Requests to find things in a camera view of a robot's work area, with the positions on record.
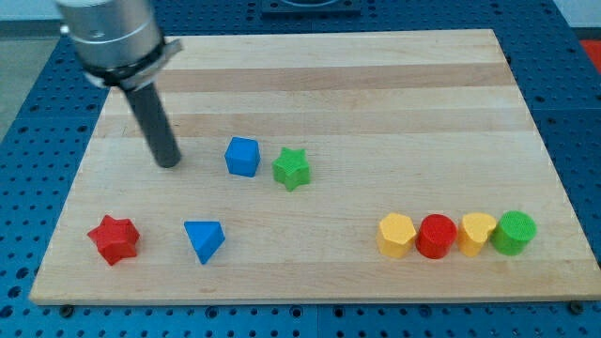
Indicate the yellow heart block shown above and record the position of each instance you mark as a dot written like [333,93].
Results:
[474,231]

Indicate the blue triangle block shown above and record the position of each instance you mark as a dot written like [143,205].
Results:
[205,237]

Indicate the red star block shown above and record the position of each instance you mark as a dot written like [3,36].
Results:
[115,239]

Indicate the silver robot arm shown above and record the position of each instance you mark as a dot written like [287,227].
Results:
[120,44]

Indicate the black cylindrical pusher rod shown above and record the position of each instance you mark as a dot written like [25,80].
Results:
[148,111]

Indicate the wooden board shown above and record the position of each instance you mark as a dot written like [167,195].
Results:
[414,122]

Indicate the green star block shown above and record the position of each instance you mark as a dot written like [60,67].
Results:
[291,168]

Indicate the blue cube block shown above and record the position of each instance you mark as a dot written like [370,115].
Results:
[242,157]

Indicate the red cylinder block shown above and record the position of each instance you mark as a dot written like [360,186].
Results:
[436,236]

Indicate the green cylinder block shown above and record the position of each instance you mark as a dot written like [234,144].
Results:
[514,231]

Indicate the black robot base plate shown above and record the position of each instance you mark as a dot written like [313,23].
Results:
[309,7]

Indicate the yellow hexagon block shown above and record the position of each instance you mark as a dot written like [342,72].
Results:
[396,234]

